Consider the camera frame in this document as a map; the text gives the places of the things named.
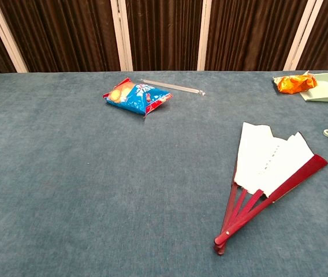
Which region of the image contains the dark red fan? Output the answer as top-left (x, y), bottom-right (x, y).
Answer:
top-left (213, 121), bottom-right (328, 256)

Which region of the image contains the orange crumpled snack wrapper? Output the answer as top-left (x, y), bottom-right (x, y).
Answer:
top-left (272, 70), bottom-right (318, 94)

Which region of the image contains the dark brown curtain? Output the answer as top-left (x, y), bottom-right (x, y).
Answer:
top-left (0, 0), bottom-right (328, 78)

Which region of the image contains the clear plastic stick wrapper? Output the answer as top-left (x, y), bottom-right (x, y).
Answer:
top-left (137, 78), bottom-right (206, 96)

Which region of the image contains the blue felt table cover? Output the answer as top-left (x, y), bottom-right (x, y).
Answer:
top-left (0, 69), bottom-right (328, 277)

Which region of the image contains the white frame post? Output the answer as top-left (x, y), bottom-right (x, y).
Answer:
top-left (110, 0), bottom-right (133, 72)
top-left (196, 0), bottom-right (213, 71)
top-left (282, 0), bottom-right (326, 71)
top-left (0, 0), bottom-right (29, 73)

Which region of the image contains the blue snack bag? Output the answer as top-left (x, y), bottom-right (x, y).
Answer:
top-left (103, 77), bottom-right (173, 117)

